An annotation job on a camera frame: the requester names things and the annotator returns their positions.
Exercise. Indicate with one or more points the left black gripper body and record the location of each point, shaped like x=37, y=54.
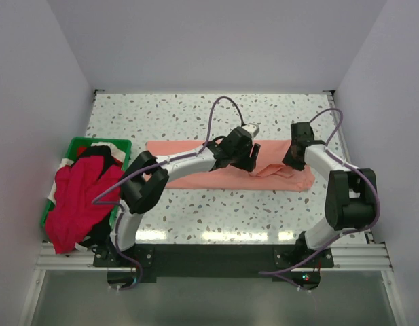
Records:
x=241, y=160

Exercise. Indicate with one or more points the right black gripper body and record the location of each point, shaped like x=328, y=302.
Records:
x=294, y=162

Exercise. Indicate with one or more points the salmon pink t shirt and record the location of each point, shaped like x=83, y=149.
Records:
x=270, y=174

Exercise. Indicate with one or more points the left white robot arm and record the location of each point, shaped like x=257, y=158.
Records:
x=144, y=181

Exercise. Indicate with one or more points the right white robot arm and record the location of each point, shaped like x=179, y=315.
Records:
x=351, y=202

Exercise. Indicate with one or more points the red t shirt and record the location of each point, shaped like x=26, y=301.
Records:
x=74, y=214

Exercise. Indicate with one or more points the black garment in basket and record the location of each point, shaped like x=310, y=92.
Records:
x=98, y=171

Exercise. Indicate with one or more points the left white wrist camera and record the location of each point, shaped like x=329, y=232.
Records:
x=252, y=129

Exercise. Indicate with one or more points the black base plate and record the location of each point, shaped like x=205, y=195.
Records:
x=207, y=261

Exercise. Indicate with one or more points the aluminium frame rail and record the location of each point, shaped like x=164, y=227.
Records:
x=340, y=257

